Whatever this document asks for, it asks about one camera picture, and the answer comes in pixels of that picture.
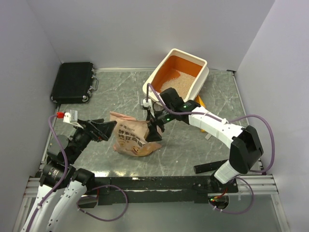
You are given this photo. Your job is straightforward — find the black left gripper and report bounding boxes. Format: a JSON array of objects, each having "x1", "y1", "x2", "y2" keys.
[{"x1": 67, "y1": 118, "x2": 116, "y2": 163}]

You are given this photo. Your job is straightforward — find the pink cat litter bag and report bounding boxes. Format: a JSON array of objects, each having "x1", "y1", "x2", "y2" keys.
[{"x1": 110, "y1": 112, "x2": 162, "y2": 157}]

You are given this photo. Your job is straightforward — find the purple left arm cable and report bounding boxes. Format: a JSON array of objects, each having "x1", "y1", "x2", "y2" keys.
[{"x1": 24, "y1": 111, "x2": 128, "y2": 232}]

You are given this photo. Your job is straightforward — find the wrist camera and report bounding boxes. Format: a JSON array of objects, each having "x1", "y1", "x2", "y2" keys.
[
  {"x1": 56, "y1": 110, "x2": 82, "y2": 128},
  {"x1": 140, "y1": 98, "x2": 153, "y2": 110}
]

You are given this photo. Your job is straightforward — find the metal bag clip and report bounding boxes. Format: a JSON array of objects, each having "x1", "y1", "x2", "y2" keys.
[{"x1": 205, "y1": 134, "x2": 211, "y2": 140}]

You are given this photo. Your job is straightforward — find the yellow plastic litter scoop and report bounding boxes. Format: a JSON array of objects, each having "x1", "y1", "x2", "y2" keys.
[{"x1": 195, "y1": 94, "x2": 208, "y2": 133}]

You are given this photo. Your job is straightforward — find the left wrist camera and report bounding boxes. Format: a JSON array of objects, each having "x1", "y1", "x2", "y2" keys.
[{"x1": 56, "y1": 110, "x2": 82, "y2": 128}]

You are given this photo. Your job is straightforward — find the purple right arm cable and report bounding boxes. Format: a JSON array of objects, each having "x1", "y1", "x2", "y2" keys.
[{"x1": 144, "y1": 83, "x2": 277, "y2": 216}]

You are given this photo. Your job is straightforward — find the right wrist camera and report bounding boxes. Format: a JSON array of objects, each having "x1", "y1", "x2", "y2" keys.
[{"x1": 140, "y1": 98, "x2": 153, "y2": 110}]

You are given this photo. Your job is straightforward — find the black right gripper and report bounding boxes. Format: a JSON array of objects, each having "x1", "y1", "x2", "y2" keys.
[{"x1": 144, "y1": 106, "x2": 175, "y2": 145}]

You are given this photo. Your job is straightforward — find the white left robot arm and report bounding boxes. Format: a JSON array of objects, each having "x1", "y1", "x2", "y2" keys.
[{"x1": 22, "y1": 116, "x2": 117, "y2": 232}]

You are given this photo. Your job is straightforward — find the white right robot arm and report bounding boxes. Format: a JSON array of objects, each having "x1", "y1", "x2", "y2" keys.
[{"x1": 141, "y1": 87, "x2": 264, "y2": 193}]

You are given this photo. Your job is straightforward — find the clean litter granules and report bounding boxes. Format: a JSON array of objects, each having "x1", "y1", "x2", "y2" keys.
[{"x1": 160, "y1": 71, "x2": 195, "y2": 99}]

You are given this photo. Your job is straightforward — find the black hard case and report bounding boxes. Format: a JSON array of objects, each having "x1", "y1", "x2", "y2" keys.
[{"x1": 50, "y1": 62, "x2": 99, "y2": 104}]

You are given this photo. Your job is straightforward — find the white orange litter box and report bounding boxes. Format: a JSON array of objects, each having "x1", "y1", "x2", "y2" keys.
[{"x1": 142, "y1": 48, "x2": 209, "y2": 101}]

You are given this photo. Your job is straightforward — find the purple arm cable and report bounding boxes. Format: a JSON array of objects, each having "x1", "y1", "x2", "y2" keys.
[
  {"x1": 144, "y1": 83, "x2": 277, "y2": 216},
  {"x1": 24, "y1": 111, "x2": 128, "y2": 232}
]

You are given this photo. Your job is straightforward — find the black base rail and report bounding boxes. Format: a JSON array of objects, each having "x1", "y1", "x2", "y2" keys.
[{"x1": 72, "y1": 175, "x2": 239, "y2": 206}]

